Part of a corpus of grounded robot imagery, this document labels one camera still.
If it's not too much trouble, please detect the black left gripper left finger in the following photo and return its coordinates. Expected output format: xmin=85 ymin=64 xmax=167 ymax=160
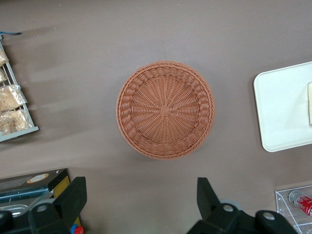
xmin=28 ymin=176 xmax=88 ymax=234

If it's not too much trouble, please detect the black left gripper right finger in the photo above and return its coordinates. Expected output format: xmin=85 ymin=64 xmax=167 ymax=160
xmin=186 ymin=177 xmax=247 ymax=234

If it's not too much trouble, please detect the brown round wicker basket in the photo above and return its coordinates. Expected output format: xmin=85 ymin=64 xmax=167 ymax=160
xmin=116 ymin=60 xmax=216 ymax=160

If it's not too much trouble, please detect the beige plastic tray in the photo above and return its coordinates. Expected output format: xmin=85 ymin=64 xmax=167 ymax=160
xmin=253 ymin=61 xmax=312 ymax=153

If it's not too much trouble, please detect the black food warmer machine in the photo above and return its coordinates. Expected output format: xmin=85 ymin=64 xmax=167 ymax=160
xmin=0 ymin=168 xmax=84 ymax=234

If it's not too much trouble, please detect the steel food pan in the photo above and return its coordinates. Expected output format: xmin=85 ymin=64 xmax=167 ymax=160
xmin=0 ymin=203 xmax=31 ymax=219

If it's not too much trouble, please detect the clear acrylic bottle rack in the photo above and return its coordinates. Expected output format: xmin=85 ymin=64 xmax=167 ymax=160
xmin=275 ymin=184 xmax=312 ymax=234

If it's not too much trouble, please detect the red cola bottle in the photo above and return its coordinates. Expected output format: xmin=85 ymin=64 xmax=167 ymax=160
xmin=289 ymin=190 xmax=312 ymax=218

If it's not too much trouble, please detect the clear bagged pastry pack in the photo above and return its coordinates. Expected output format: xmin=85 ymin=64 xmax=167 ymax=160
xmin=0 ymin=48 xmax=9 ymax=66
xmin=0 ymin=84 xmax=26 ymax=113
xmin=0 ymin=109 xmax=33 ymax=136

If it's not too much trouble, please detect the grey wire snack tray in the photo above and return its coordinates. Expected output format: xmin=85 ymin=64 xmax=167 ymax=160
xmin=0 ymin=39 xmax=39 ymax=143

